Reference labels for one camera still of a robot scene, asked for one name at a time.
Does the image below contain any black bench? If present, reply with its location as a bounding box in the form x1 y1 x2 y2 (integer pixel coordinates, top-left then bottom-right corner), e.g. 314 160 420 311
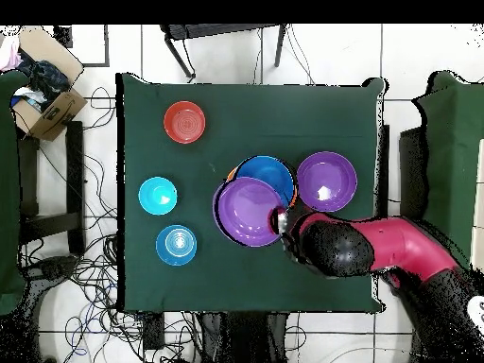
16 120 87 256

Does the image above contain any cyan ribbed bowl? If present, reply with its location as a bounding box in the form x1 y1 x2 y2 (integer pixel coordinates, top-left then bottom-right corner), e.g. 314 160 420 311
138 176 179 216

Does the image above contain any green cloth covered table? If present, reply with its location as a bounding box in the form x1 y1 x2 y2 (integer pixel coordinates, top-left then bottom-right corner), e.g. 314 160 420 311
0 69 29 317
411 70 484 269

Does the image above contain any black power adapter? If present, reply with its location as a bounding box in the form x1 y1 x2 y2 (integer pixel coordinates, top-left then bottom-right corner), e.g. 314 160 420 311
143 311 166 351

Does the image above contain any dark blue cloth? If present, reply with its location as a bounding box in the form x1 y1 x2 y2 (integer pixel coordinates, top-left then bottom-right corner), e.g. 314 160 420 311
16 50 73 103

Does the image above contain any pale pink cloth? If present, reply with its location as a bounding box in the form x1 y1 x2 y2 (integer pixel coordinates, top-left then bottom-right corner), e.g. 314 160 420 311
0 35 24 73

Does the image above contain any tangle of black cables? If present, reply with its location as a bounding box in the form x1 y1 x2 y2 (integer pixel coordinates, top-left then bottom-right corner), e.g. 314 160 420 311
18 86 201 363

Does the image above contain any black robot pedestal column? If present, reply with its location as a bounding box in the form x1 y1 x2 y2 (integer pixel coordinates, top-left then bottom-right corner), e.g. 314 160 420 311
199 311 288 363

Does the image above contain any black metal chair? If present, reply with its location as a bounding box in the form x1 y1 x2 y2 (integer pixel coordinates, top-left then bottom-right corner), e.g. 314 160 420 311
159 23 288 80

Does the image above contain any dark green tablecloth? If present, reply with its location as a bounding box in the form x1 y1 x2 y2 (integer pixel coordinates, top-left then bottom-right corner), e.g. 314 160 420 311
114 71 389 315

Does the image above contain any large orange bowl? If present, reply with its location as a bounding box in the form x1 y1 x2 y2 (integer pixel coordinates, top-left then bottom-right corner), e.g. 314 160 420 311
225 165 299 210

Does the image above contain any blue bowl with ring pattern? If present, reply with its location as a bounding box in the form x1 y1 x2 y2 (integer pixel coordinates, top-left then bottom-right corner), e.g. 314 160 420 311
155 224 199 267

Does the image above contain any orange bowl with ring pattern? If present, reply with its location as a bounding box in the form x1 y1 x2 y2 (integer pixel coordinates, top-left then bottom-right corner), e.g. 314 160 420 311
163 100 207 146

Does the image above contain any white box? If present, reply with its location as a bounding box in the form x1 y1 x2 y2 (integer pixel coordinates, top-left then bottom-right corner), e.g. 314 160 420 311
469 138 484 271

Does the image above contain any purple bowl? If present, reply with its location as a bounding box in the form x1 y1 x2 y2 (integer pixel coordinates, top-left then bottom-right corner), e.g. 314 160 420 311
212 176 289 249
296 150 358 214

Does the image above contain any black floor box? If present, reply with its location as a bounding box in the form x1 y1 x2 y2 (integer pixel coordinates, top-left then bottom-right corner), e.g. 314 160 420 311
53 25 74 49

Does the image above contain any cardboard box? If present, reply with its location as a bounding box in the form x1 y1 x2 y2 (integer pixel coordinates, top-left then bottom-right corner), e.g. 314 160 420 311
10 25 89 142

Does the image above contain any dark grey pedestal foot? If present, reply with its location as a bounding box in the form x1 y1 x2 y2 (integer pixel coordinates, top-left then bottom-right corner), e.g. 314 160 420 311
22 254 82 283

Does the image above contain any large blue bowl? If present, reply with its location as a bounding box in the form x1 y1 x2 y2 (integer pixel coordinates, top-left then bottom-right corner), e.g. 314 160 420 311
233 155 296 209

